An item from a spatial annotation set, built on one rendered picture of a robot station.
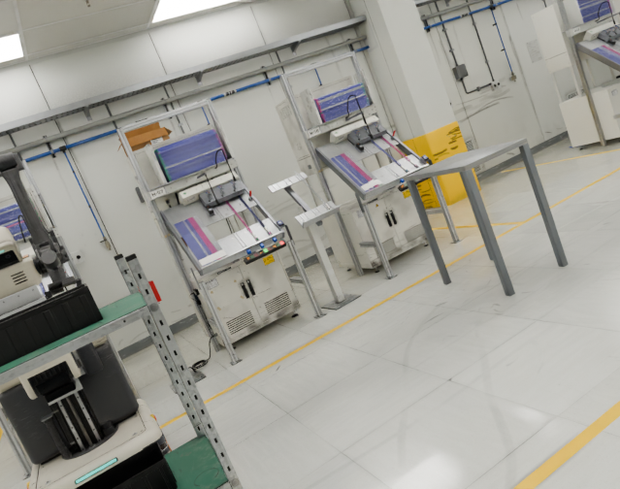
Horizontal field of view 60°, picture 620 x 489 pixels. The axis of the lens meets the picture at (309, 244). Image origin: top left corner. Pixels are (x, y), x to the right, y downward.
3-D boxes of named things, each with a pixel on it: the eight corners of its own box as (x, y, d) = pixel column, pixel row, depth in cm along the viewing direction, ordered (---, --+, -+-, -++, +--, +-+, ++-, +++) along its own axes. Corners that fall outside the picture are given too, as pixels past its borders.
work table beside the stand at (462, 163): (509, 296, 311) (464, 166, 299) (443, 284, 378) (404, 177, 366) (569, 264, 323) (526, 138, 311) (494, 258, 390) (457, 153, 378)
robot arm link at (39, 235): (17, 153, 219) (-12, 162, 215) (16, 151, 214) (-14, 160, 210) (63, 251, 226) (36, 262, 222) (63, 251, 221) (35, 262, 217)
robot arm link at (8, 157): (16, 150, 225) (-10, 159, 222) (15, 150, 213) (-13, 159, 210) (61, 248, 238) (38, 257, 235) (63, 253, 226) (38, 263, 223)
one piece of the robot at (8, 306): (0, 353, 235) (-23, 309, 232) (64, 324, 245) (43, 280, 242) (-4, 359, 220) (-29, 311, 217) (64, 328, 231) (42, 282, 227)
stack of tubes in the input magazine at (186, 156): (228, 159, 437) (215, 127, 433) (170, 181, 417) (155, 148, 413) (224, 161, 448) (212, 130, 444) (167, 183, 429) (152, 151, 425)
